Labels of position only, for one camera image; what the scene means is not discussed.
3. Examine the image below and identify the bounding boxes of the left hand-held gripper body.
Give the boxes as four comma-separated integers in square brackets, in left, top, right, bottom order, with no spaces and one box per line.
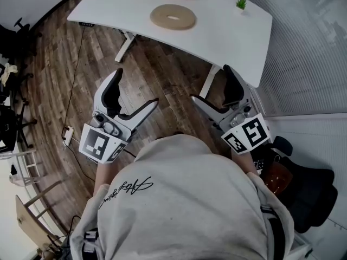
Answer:
[79,111,134,164]

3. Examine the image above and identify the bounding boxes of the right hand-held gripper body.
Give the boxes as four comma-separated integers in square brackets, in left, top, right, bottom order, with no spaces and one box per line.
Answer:
[218,102,273,155]

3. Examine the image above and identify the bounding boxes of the woven round lid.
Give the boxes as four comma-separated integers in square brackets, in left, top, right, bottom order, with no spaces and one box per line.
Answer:
[150,4,196,31]

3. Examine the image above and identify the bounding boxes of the person's left forearm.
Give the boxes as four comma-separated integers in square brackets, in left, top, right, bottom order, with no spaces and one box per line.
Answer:
[93,160,123,197]

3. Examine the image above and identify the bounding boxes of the person's right forearm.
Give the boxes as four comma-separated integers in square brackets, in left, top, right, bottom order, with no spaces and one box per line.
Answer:
[230,149,260,176]

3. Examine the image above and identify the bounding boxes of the white table leg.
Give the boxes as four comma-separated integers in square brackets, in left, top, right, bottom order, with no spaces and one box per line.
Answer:
[114,30,140,63]
[199,63,222,99]

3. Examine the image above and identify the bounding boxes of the white power strip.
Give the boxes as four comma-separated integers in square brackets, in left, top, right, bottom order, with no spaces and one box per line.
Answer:
[61,126,75,147]

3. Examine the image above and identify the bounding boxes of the brown leather bag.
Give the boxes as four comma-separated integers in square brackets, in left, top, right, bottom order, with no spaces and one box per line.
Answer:
[260,161,293,197]

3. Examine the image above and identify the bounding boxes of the white metal rack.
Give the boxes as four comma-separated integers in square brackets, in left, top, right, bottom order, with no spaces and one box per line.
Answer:
[0,149,41,186]

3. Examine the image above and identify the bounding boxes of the black mesh office chair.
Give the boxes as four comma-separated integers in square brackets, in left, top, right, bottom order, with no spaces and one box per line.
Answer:
[252,135,339,234]

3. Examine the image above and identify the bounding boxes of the white window blinds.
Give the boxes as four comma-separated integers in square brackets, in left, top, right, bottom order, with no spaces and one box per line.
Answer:
[235,0,347,118]

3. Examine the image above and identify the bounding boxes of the black swivel office chair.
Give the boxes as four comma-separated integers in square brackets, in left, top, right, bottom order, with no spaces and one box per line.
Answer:
[0,101,38,151]
[0,17,41,56]

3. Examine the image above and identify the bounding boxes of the person's grey shirt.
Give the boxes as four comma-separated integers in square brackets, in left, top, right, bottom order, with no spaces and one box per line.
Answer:
[69,133,295,260]

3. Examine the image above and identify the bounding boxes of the light wooden table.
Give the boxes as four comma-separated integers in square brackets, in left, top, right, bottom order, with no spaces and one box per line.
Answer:
[15,180,68,254]

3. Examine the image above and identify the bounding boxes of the cream cloth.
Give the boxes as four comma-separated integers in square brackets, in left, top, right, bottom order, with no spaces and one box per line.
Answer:
[0,63,18,85]

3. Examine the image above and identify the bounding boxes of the white drawer unit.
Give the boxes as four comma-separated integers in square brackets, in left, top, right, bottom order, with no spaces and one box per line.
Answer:
[290,234,312,260]

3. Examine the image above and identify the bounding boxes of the long black floor cable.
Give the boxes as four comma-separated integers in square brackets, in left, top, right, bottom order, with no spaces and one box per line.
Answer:
[61,25,86,138]

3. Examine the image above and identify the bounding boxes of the black body harness strap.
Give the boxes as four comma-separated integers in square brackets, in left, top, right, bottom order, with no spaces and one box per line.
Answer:
[260,204,288,260]
[82,227,100,260]

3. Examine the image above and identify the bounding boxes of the black cable bundle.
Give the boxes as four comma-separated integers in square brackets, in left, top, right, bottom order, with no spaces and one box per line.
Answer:
[40,215,82,260]

